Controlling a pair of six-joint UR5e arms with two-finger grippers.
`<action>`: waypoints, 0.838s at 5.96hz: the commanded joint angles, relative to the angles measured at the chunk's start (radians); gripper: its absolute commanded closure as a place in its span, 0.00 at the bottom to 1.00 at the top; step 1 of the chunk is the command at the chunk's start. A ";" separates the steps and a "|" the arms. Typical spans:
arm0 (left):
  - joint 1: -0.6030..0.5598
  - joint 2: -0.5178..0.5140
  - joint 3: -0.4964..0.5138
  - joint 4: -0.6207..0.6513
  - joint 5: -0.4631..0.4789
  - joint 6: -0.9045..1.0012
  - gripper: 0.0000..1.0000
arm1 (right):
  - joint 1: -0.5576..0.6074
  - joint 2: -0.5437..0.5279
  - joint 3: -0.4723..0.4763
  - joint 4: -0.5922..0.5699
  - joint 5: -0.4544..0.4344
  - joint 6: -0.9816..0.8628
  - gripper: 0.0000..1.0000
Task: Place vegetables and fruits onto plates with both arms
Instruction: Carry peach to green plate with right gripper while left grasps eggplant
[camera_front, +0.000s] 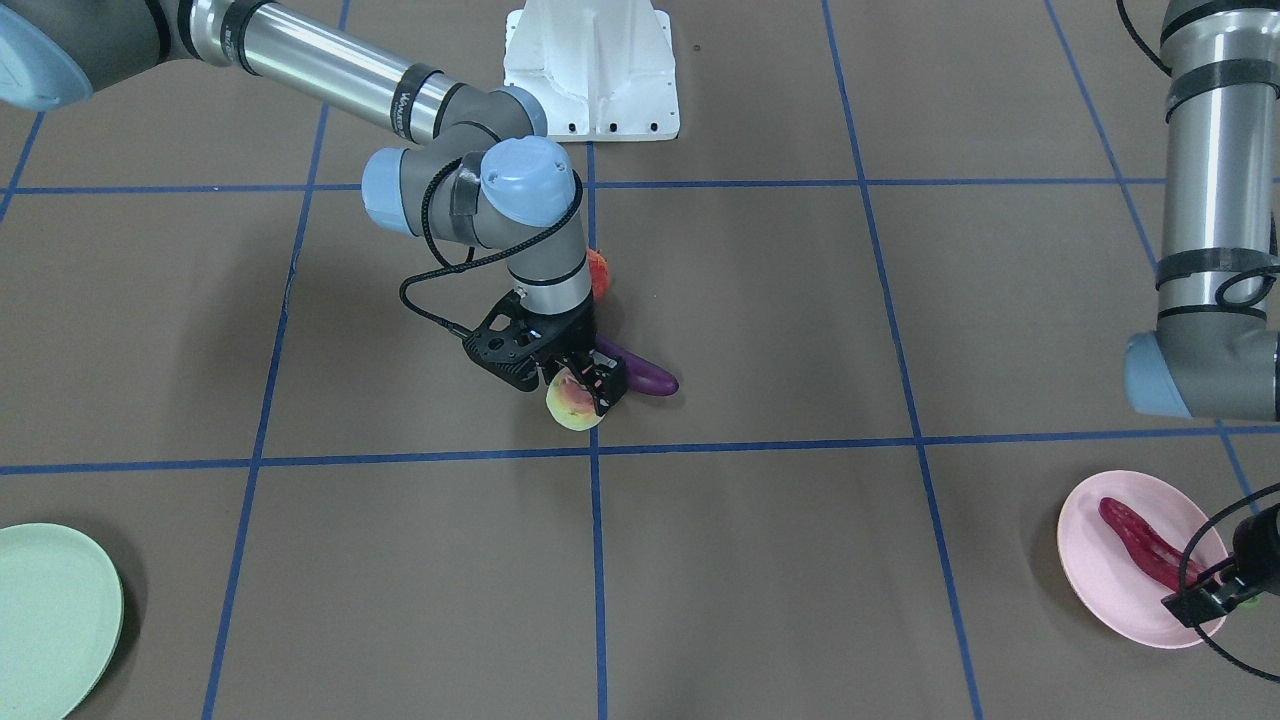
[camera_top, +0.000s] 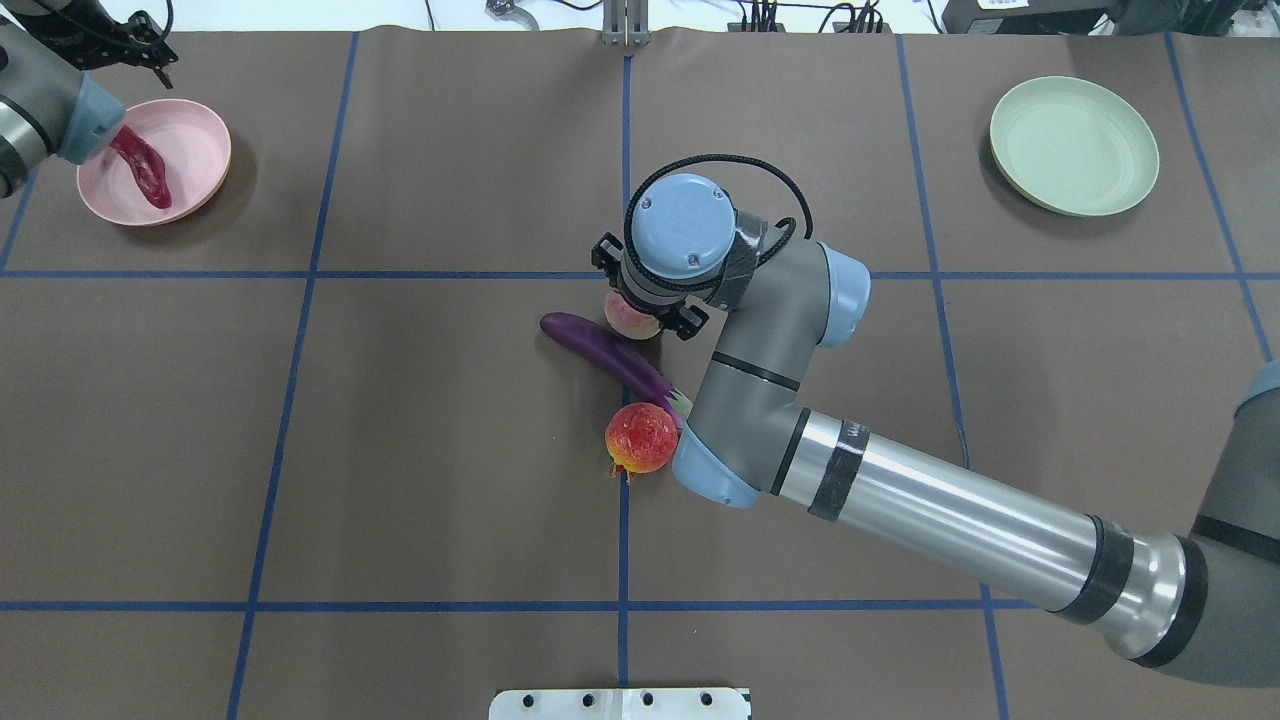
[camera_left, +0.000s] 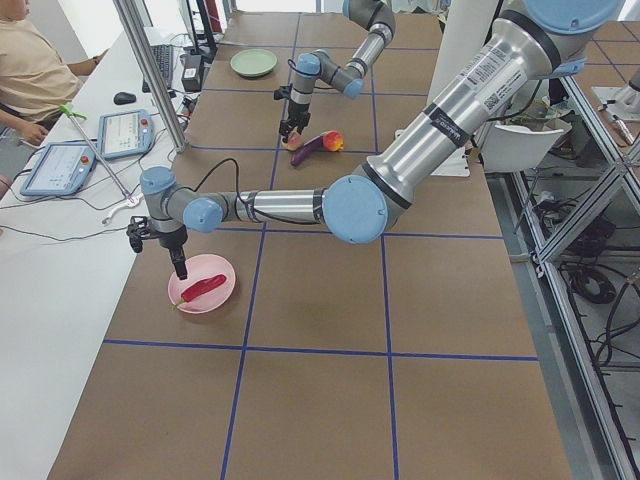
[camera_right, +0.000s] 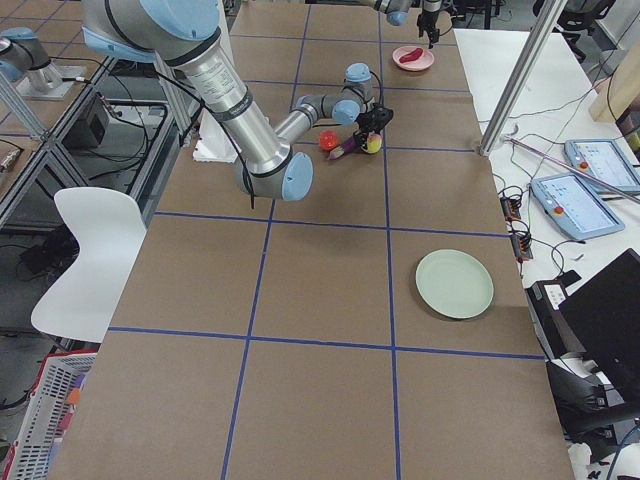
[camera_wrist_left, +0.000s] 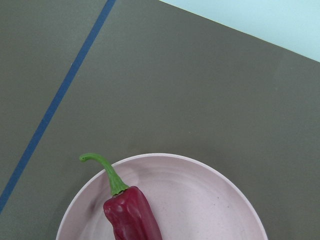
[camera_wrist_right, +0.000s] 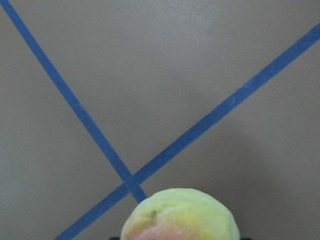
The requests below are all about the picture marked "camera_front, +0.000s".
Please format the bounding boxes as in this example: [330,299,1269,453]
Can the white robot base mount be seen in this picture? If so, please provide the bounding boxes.
[503,1,681,143]

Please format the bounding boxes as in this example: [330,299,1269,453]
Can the light green plate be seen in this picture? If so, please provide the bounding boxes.
[1,523,124,719]

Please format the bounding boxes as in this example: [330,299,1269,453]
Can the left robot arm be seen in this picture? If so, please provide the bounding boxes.
[1124,1,1279,421]

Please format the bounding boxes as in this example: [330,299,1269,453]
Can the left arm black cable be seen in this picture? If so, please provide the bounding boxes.
[1116,0,1280,684]

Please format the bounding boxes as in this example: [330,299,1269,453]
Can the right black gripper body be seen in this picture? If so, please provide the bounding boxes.
[462,291,596,392]

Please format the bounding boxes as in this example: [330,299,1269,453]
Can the red chili pepper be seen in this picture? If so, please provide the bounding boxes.
[1098,497,1207,592]

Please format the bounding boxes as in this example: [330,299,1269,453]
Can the yellow pink peach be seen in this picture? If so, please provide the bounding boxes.
[545,368,604,432]

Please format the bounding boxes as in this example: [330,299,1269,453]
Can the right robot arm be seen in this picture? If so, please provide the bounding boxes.
[3,1,628,418]

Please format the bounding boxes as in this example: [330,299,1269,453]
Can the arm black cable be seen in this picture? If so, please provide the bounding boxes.
[399,152,585,337]
[1116,0,1280,684]

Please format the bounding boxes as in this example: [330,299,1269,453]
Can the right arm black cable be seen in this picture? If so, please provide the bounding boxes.
[399,152,585,337]

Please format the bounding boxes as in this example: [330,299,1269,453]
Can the purple eggplant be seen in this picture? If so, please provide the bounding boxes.
[595,334,680,397]

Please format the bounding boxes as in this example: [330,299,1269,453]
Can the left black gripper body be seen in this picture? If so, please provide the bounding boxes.
[1161,505,1279,628]

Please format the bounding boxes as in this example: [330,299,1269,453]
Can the pink plate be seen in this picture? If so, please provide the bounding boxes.
[1056,470,1207,650]

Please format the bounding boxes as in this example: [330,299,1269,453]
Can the red orange round fruit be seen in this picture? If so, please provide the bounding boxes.
[586,249,612,302]

